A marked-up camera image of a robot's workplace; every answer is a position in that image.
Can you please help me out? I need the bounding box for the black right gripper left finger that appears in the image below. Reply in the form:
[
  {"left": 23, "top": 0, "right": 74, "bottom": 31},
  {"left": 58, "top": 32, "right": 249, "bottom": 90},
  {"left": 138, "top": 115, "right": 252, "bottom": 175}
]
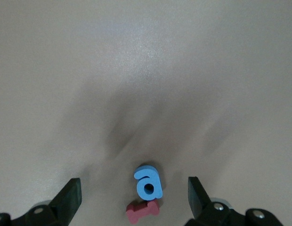
[{"left": 0, "top": 178, "right": 82, "bottom": 226}]

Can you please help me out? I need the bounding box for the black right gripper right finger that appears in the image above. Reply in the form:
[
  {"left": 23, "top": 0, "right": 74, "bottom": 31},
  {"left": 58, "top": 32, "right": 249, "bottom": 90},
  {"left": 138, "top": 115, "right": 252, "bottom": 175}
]
[{"left": 187, "top": 176, "right": 285, "bottom": 226}]

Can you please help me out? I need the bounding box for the blue foam letter a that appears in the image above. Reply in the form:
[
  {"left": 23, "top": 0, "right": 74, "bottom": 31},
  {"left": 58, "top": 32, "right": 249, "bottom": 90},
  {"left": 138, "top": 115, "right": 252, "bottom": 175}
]
[{"left": 133, "top": 164, "right": 164, "bottom": 201}]

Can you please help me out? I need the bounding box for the dark red foam letter I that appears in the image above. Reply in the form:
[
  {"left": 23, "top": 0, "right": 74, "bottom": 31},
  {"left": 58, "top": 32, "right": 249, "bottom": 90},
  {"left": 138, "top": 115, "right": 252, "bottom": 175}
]
[{"left": 126, "top": 199, "right": 160, "bottom": 224}]

